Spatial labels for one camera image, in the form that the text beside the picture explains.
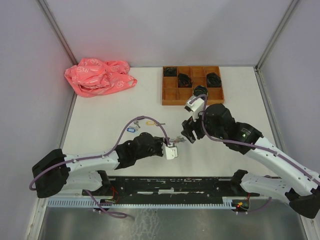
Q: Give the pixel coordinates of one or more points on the black rolled band centre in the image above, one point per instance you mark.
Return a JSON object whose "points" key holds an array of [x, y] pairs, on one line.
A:
{"points": [[184, 81]]}

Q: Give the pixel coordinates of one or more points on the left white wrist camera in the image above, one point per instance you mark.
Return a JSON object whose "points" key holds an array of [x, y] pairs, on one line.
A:
{"points": [[170, 151]]}

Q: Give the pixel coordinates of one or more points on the black rolled band top-left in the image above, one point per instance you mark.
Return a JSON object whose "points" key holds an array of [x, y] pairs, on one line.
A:
{"points": [[169, 71]]}

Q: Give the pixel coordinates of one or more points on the blue tag key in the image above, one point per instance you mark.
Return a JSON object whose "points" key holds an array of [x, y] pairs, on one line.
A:
{"points": [[131, 130]]}

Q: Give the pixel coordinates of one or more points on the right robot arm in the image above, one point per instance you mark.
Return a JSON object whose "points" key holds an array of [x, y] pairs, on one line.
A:
{"points": [[295, 184]]}

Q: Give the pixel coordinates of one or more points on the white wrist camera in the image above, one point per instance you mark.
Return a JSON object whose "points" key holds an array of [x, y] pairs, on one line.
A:
{"points": [[170, 151], [196, 104]]}

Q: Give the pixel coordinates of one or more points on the yellow tag key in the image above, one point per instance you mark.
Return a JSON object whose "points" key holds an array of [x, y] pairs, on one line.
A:
{"points": [[153, 123]]}

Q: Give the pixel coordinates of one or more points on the black rolled band right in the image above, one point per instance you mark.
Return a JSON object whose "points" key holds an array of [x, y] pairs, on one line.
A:
{"points": [[213, 80]]}

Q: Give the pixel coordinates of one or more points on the metal key organiser disc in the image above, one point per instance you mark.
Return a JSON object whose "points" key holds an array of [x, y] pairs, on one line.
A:
{"points": [[177, 140]]}

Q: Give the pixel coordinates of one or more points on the wooden compartment tray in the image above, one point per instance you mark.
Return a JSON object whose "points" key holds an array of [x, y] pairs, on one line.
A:
{"points": [[172, 95]]}

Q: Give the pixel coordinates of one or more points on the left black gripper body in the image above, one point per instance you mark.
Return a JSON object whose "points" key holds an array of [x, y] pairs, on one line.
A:
{"points": [[156, 147]]}

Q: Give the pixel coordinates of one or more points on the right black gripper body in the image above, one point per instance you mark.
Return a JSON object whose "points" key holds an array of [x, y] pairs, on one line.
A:
{"points": [[198, 126]]}

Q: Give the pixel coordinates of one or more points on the pink plastic bag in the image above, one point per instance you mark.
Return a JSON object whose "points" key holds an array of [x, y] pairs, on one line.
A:
{"points": [[93, 77]]}

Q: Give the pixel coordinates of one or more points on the blue yellow rolled band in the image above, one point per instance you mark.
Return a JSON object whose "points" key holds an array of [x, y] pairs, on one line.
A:
{"points": [[200, 90]]}

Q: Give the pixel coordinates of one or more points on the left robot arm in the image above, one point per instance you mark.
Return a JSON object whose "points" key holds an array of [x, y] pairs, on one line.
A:
{"points": [[61, 173]]}

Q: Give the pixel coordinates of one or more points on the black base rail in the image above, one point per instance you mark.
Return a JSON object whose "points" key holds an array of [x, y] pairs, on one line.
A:
{"points": [[147, 189]]}

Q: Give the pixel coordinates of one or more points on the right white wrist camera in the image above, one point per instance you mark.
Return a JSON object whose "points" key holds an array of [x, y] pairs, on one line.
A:
{"points": [[196, 104]]}

